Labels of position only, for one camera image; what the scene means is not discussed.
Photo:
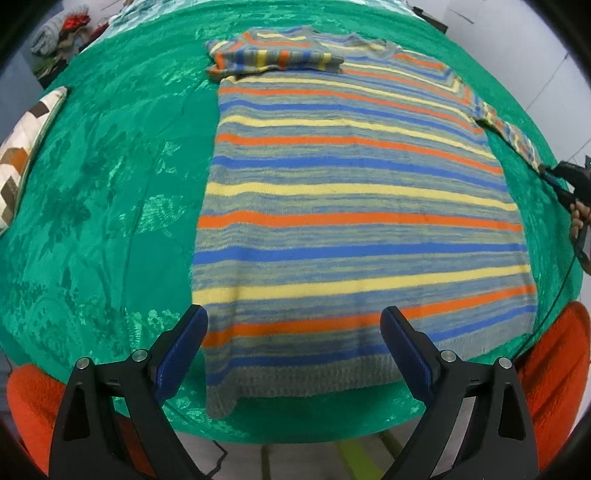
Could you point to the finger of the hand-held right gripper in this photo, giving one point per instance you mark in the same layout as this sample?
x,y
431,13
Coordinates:
x,y
558,187

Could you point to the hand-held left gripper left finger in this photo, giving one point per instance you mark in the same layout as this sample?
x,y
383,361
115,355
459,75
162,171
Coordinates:
x,y
184,341

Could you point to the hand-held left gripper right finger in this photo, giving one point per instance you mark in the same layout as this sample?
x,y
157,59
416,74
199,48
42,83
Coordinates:
x,y
406,346

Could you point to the striped knitted sweater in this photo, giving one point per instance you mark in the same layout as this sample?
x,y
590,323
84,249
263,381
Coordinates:
x,y
351,194

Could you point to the pile of clothes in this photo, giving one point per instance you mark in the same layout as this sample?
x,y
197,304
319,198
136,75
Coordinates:
x,y
60,34

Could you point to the person's right hand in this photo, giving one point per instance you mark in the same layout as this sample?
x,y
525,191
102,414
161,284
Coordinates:
x,y
578,221

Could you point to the orange fleece cloth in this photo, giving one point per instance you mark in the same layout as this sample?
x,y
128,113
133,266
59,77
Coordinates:
x,y
41,415
554,369

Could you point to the green patterned blanket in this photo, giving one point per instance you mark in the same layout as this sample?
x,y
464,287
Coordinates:
x,y
115,207

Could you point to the dark box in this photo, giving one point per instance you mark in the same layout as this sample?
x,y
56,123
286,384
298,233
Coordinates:
x,y
429,18

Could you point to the brown chevron pillow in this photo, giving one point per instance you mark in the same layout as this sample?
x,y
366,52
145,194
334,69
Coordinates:
x,y
21,143

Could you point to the blue grey curtain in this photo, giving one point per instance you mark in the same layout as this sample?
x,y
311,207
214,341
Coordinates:
x,y
18,78

